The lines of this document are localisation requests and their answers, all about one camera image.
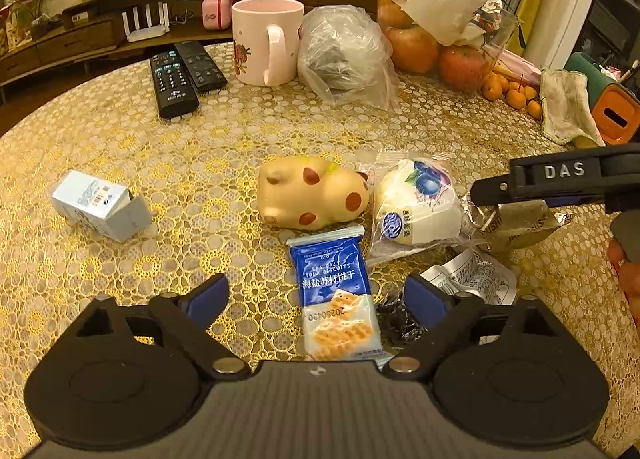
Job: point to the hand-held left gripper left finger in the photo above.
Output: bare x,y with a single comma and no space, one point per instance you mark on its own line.
210,299

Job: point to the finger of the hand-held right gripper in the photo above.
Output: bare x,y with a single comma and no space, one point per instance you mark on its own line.
500,191

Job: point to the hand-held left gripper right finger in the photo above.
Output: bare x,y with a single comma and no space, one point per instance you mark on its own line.
425,299

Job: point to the black snack packet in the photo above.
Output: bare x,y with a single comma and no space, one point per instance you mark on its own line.
395,324

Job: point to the white printed wrapper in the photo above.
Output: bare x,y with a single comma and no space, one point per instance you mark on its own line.
480,274

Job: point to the blue biscuit packet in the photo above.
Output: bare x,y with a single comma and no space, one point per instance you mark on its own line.
332,289

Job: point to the small light-blue carton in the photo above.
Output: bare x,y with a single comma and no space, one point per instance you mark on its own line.
85,196

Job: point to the desktop with yellow lace cloth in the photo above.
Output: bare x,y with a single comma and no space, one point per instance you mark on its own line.
200,164

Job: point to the person's right hand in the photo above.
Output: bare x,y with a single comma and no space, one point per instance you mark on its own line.
629,279

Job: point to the orange and green tissue box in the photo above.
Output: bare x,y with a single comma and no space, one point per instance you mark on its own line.
617,114

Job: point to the wrapped bread with blueberry print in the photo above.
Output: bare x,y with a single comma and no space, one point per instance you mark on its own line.
420,209

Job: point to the pile of small oranges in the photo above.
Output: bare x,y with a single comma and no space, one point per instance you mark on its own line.
516,98

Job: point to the beige cloth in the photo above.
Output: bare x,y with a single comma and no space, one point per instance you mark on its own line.
565,104

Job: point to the pink flat case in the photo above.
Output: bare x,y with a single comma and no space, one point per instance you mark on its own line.
520,64

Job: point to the spotted beige pig toy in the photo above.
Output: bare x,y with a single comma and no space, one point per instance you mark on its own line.
310,194

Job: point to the bag of apples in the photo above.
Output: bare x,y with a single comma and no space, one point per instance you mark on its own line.
502,39

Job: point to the white floor air conditioner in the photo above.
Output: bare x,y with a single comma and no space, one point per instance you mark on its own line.
570,4

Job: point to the large orange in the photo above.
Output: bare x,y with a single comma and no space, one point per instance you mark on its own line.
392,11

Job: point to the clear plastic bag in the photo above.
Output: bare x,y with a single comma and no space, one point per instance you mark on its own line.
340,54

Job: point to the black remote control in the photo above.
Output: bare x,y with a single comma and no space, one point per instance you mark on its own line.
172,84
200,64

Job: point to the pink mug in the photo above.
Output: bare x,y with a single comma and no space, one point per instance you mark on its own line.
255,39

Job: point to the white router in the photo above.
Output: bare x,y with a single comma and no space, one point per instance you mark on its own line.
145,29

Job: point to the small pink box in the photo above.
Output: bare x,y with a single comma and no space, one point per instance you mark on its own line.
217,11

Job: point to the wooden TV cabinet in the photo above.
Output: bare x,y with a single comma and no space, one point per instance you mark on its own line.
75,44

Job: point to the twig plant in pot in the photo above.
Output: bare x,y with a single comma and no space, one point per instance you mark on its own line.
37,24

